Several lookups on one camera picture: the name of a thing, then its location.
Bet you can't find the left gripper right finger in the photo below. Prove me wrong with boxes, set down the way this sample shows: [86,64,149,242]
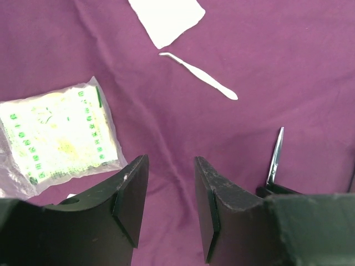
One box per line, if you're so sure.
[194,156,354,265]

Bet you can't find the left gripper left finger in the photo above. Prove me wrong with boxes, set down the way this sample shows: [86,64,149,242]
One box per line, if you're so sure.
[1,155,149,265]

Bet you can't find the steel scissors bottom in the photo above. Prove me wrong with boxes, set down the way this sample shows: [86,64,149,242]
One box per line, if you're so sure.
[266,127,285,185]

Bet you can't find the small steel tweezers top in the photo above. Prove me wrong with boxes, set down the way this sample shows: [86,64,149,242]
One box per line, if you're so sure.
[159,52,239,100]

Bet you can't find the purple surgical drape cloth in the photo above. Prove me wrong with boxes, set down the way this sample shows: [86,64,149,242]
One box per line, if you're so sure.
[1,1,354,265]

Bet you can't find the white gauze pad top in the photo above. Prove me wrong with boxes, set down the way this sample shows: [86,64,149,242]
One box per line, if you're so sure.
[129,0,206,49]

